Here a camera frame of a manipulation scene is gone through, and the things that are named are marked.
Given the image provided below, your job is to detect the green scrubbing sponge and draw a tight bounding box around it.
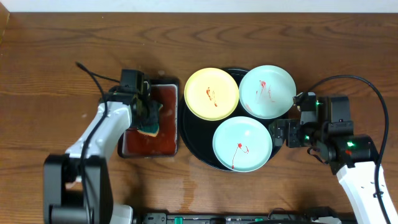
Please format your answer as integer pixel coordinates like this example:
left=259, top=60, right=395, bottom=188
left=137, top=104, right=163, bottom=137

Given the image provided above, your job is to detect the light blue plate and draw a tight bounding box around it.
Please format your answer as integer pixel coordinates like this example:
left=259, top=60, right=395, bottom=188
left=239, top=65, right=297, bottom=119
left=212, top=116, right=273, bottom=172

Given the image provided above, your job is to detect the yellow plate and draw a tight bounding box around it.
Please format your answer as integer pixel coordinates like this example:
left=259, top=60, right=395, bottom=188
left=184, top=68, right=239, bottom=121

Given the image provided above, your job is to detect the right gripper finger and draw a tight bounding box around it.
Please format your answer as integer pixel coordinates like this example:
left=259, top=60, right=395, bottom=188
left=269, top=119, right=286, bottom=147
left=293, top=92, right=317, bottom=124

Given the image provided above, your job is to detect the black round serving tray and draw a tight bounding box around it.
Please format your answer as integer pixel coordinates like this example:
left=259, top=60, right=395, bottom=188
left=178, top=68, right=287, bottom=171

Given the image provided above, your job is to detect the light blue plate front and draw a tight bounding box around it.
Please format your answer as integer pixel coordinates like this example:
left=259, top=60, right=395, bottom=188
left=212, top=116, right=273, bottom=172

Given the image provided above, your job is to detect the black rectangular water tray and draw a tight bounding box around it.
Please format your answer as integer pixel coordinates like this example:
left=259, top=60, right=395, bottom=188
left=118, top=78, right=179, bottom=159

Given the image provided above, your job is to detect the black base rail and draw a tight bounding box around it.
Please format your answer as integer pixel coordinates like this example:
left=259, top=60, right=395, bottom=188
left=132, top=213, right=357, bottom=224

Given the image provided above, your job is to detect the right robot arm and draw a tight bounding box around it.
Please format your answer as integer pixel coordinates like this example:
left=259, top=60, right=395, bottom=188
left=268, top=93, right=397, bottom=223

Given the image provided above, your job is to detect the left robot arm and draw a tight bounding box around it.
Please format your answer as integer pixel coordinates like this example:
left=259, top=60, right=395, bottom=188
left=43, top=86, right=153, bottom=223

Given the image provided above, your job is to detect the light blue plate upper right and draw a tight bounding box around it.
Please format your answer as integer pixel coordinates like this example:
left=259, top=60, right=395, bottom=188
left=239, top=65, right=297, bottom=119

